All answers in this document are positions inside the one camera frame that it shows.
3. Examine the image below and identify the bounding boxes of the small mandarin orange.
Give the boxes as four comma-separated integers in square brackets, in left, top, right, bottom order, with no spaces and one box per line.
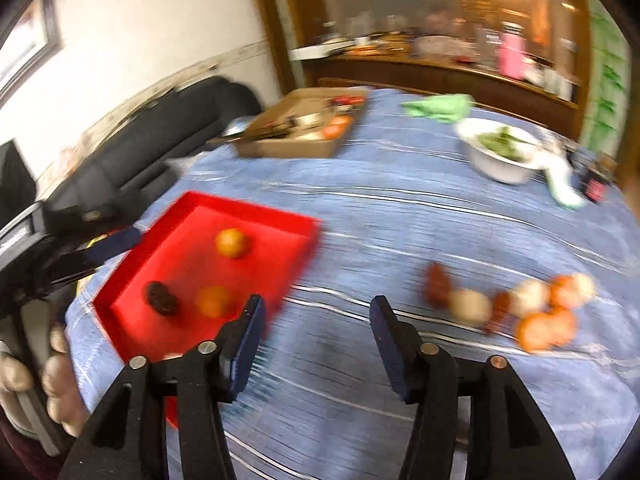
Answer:
[322,116,353,140]

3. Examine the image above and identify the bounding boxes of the pink bottle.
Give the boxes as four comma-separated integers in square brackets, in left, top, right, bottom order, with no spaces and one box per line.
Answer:
[500,32,526,81]

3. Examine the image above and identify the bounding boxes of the dark wooden stick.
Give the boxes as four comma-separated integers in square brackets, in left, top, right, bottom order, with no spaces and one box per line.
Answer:
[207,122,301,148]

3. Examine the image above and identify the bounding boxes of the green cloth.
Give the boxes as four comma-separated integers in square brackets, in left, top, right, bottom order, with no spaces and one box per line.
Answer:
[402,94,473,125]

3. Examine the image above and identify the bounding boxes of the black sofa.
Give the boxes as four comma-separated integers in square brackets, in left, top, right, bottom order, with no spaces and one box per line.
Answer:
[35,76,263,241]

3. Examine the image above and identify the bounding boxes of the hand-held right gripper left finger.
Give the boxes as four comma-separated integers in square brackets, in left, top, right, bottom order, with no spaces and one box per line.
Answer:
[59,294,267,480]

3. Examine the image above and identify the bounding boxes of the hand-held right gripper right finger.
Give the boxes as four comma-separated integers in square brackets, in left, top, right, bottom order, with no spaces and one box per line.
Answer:
[369,296,578,480]

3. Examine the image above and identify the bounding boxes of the white bowl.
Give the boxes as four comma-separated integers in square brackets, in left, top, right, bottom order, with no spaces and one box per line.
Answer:
[456,119,546,185]

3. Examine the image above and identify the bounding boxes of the green leafy vegetables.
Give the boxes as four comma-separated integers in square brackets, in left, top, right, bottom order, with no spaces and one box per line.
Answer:
[475,127,531,161]

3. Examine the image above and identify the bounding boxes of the small dark bottle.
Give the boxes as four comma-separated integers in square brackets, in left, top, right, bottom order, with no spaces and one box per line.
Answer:
[570,147,613,204]

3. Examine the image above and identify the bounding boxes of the blue plaid tablecloth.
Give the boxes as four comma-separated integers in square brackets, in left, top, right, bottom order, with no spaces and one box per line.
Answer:
[65,87,640,480]

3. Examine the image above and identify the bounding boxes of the wooden mirror cabinet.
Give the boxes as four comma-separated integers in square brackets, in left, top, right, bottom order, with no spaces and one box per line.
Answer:
[247,0,601,141]

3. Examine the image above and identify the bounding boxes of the flat white box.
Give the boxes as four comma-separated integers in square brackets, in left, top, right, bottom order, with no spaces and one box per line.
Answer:
[289,42,351,61]

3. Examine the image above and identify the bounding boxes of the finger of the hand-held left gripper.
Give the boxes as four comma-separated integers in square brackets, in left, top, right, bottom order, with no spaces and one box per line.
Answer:
[50,226,146,286]

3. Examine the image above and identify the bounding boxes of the pale cylindrical chunk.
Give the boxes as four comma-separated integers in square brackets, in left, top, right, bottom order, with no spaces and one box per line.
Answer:
[450,288,493,326]
[570,273,596,309]
[507,280,551,318]

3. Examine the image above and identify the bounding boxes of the person's left hand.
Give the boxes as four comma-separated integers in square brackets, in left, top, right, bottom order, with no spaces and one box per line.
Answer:
[0,326,88,438]

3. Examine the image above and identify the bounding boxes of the framed wall picture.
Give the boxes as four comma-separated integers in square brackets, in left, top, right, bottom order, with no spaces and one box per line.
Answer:
[0,0,63,106]

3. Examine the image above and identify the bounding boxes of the dark red jujube date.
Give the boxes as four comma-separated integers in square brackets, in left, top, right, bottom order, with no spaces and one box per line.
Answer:
[482,291,512,337]
[425,261,453,307]
[144,281,181,317]

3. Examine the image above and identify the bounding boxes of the red square tray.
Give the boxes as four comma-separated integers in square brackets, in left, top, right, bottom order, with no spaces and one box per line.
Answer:
[92,190,323,428]

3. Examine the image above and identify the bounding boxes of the white sock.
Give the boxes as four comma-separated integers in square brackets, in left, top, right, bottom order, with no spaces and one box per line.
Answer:
[537,137,586,210]

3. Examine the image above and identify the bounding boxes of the brown cardboard box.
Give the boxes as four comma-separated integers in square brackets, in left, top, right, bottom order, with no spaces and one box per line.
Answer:
[234,87,371,160]

